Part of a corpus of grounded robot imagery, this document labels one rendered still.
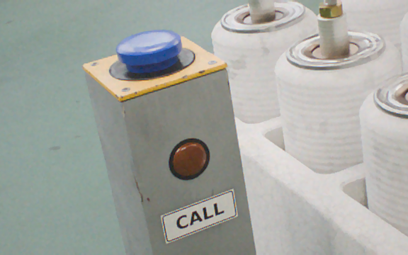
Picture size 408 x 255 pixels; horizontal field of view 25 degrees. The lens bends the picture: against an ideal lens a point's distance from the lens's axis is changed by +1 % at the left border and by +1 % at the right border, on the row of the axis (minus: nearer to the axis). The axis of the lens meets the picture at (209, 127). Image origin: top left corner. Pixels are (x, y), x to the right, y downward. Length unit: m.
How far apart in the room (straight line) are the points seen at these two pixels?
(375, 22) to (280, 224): 0.22
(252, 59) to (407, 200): 0.23
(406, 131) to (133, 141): 0.17
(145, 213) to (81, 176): 0.61
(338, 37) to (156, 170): 0.22
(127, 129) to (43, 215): 0.57
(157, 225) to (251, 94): 0.26
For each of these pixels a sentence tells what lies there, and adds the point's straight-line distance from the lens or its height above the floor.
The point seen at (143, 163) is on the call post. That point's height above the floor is 0.27.
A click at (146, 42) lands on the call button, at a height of 0.33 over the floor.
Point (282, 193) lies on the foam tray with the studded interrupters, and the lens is 0.68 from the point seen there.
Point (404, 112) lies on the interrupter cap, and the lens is 0.58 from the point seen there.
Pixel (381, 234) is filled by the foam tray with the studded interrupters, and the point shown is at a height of 0.18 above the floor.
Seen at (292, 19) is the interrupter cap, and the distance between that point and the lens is 0.78.
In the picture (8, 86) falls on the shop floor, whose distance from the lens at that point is 1.51.
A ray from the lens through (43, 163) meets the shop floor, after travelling 1.21.
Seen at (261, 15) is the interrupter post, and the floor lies 0.26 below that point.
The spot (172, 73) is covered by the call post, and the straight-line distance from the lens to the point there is 0.53.
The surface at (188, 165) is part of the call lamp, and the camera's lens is 0.54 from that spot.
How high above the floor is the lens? 0.50
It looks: 25 degrees down
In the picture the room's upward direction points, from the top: 10 degrees counter-clockwise
